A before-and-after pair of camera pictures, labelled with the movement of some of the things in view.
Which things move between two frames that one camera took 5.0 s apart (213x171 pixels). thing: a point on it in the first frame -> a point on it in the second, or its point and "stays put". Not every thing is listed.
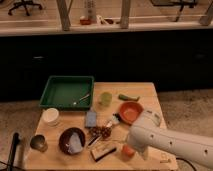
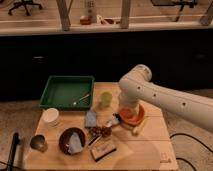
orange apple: (127, 151) -> (127, 112)
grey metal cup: (38, 142) stays put
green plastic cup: (106, 98) stays put
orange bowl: (130, 111) stays put
